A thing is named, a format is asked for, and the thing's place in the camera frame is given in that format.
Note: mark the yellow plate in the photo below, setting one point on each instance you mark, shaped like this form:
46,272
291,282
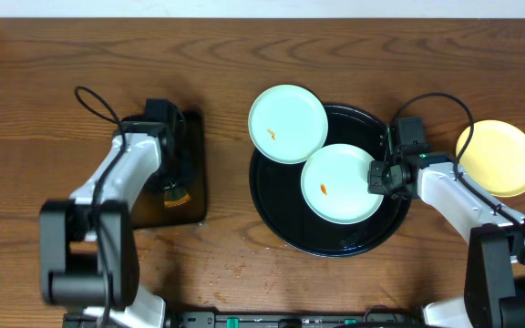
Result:
494,156

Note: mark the black rectangular tray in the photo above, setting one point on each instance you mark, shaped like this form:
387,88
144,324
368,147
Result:
149,211

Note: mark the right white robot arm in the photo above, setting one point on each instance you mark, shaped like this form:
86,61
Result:
494,292

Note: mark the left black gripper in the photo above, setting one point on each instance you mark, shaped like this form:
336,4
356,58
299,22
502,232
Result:
177,178

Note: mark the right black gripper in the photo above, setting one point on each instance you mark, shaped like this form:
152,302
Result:
375,186

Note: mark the light green plate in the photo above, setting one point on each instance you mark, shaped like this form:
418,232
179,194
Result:
335,187
287,124

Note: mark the light green plate top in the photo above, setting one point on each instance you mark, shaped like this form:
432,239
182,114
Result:
287,124

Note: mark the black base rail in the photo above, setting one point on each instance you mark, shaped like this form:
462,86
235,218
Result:
212,320

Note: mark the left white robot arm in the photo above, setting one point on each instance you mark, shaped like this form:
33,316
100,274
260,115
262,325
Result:
88,256

